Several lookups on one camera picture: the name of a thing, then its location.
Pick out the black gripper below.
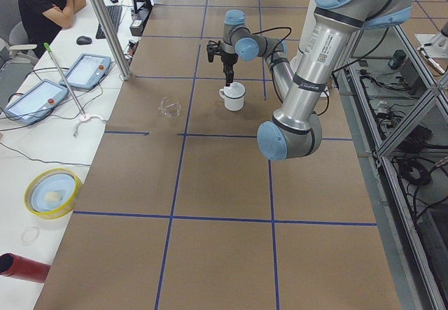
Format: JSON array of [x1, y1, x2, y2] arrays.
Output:
[[220, 51, 237, 86]]

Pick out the clear plastic funnel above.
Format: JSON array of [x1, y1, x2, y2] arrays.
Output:
[[159, 97, 181, 118]]

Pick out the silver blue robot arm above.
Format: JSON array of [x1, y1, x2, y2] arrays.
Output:
[[220, 0, 412, 160]]

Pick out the white enamel mug blue rim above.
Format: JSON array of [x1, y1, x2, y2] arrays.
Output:
[[219, 88, 245, 111]]

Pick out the black computer box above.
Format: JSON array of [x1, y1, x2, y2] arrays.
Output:
[[129, 8, 150, 36]]

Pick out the black keyboard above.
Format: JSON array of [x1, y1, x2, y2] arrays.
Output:
[[94, 4, 123, 40]]

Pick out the far blue teach pendant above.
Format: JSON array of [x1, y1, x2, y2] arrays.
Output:
[[64, 53, 111, 90]]

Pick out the blue teach pendant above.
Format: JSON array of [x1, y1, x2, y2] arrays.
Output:
[[64, 53, 111, 90], [4, 79, 69, 125]]

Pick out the black computer mouse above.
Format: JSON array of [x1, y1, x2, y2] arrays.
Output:
[[76, 36, 92, 45]]

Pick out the white curved plastic piece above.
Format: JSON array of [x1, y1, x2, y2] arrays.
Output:
[[73, 113, 106, 137]]

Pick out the metal stick green tip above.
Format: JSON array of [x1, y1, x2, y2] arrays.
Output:
[[43, 42, 85, 120]]

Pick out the near blue teach pendant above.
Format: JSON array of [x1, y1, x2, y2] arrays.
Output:
[[4, 79, 69, 125]]

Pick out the seated person black shirt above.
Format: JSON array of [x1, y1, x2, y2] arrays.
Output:
[[18, 0, 86, 58]]

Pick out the grey office chair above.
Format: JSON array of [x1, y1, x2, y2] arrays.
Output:
[[1, 0, 38, 82]]

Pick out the red cylinder bottle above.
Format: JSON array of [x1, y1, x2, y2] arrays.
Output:
[[1, 253, 50, 283]]

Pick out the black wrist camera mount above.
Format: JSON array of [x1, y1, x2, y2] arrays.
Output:
[[206, 41, 221, 63]]

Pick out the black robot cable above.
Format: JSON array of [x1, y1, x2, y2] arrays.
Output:
[[251, 26, 332, 115]]

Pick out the aluminium frame post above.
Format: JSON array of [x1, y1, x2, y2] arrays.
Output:
[[90, 0, 131, 80]]

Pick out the aluminium side frame rack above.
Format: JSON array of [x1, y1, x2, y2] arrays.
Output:
[[335, 18, 447, 309]]

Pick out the clear rubber ring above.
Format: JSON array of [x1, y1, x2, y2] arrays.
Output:
[[21, 226, 41, 244]]

